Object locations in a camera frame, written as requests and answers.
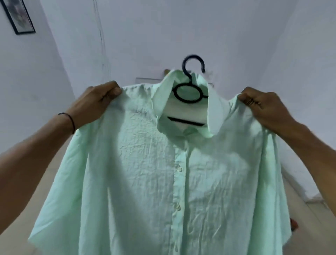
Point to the person's left hand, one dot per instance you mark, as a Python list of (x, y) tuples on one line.
[(90, 102)]

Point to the person's right hand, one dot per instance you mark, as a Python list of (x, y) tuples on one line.
[(265, 110)]

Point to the person's left thumb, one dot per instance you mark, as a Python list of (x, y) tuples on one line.
[(111, 94)]

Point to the person's right thumb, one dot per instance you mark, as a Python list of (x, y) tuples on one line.
[(245, 99)]

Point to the mint green button shirt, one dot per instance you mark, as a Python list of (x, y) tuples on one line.
[(168, 178)]

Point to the person's right forearm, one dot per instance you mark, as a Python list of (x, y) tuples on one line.
[(312, 157)]

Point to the person's left forearm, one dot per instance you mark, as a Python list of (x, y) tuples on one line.
[(28, 168)]

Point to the black thread wristband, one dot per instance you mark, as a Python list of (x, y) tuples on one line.
[(68, 121)]

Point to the black plastic clothes hanger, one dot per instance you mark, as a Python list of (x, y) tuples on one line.
[(187, 89)]

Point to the black framed wall picture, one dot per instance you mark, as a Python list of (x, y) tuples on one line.
[(19, 16)]

